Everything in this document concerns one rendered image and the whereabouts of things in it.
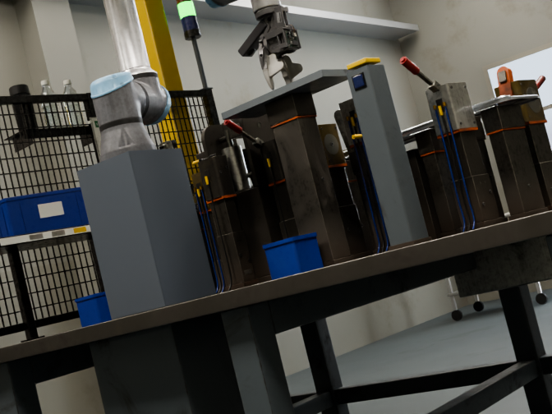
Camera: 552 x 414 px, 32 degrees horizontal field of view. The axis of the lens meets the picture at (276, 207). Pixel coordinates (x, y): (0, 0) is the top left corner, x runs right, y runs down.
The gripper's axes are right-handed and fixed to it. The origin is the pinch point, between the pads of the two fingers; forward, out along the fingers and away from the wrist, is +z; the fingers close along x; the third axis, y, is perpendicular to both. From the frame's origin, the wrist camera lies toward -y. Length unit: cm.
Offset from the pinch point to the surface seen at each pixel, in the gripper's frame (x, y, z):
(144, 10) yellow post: 97, -114, -73
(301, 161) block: -3.0, 2.8, 20.5
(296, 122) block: -3.3, 4.3, 10.8
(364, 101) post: -6.7, 26.0, 11.9
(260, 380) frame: -42, 2, 69
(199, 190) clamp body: 19, -48, 16
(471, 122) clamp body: 13, 43, 22
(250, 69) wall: 420, -279, -117
